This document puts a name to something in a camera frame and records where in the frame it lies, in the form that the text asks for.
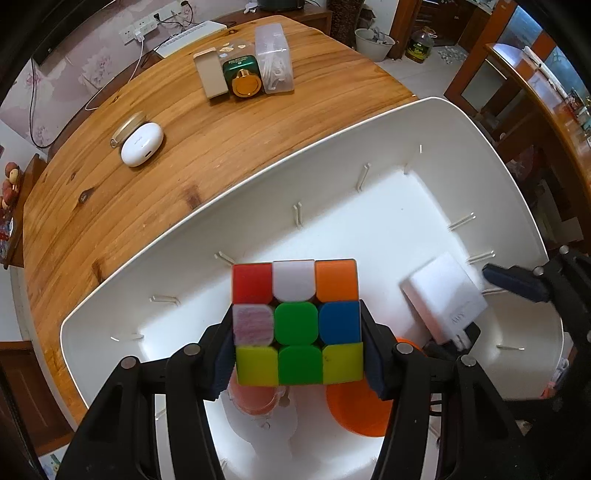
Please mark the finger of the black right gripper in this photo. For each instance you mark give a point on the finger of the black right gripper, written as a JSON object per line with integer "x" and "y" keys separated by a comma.
{"x": 517, "y": 280}

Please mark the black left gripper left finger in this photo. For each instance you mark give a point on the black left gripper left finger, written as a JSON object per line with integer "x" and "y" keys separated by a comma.
{"x": 196, "y": 373}

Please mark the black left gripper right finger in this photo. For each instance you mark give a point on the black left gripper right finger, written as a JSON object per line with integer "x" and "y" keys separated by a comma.
{"x": 398, "y": 372}

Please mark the multicolour Rubik's cube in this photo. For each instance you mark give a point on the multicolour Rubik's cube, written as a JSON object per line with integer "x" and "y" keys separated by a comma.
{"x": 296, "y": 322}

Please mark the white oval earbuds case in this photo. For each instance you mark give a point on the white oval earbuds case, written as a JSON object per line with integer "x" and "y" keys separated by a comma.
{"x": 141, "y": 144}

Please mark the green and gold jar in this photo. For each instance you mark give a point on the green and gold jar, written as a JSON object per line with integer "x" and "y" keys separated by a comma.
{"x": 242, "y": 76}

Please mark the beige cardboard box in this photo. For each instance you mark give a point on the beige cardboard box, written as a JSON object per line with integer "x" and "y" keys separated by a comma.
{"x": 210, "y": 72}

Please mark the clear cotton swab box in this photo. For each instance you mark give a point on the clear cotton swab box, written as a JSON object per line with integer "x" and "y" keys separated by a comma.
{"x": 273, "y": 57}

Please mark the clear box with stickers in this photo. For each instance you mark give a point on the clear box with stickers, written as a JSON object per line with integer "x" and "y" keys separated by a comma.
{"x": 235, "y": 49}

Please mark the round gold compact case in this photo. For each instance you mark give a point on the round gold compact case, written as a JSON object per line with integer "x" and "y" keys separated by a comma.
{"x": 126, "y": 129}

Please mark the orange round tape measure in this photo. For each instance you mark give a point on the orange round tape measure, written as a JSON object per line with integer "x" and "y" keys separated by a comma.
{"x": 360, "y": 408}

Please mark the white power adapter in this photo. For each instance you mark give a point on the white power adapter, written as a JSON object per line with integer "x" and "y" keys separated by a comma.
{"x": 446, "y": 299}

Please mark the white plastic tray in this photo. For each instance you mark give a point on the white plastic tray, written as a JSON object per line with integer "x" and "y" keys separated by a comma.
{"x": 392, "y": 193}

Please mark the wooden dining table corner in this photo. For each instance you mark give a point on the wooden dining table corner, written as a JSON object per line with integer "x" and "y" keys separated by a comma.
{"x": 562, "y": 132}

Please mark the small wooden side cabinet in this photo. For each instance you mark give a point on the small wooden side cabinet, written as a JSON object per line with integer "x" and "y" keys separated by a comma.
{"x": 13, "y": 255}

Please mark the yellow oil bottle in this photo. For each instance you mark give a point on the yellow oil bottle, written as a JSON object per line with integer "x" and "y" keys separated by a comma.
{"x": 420, "y": 44}

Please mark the white bucket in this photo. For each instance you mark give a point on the white bucket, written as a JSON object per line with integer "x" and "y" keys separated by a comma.
{"x": 374, "y": 44}

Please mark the white set-top box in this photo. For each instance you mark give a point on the white set-top box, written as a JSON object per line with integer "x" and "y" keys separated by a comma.
{"x": 193, "y": 34}

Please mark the white wall power strip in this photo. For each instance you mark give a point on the white wall power strip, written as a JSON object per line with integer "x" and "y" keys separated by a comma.
{"x": 169, "y": 14}

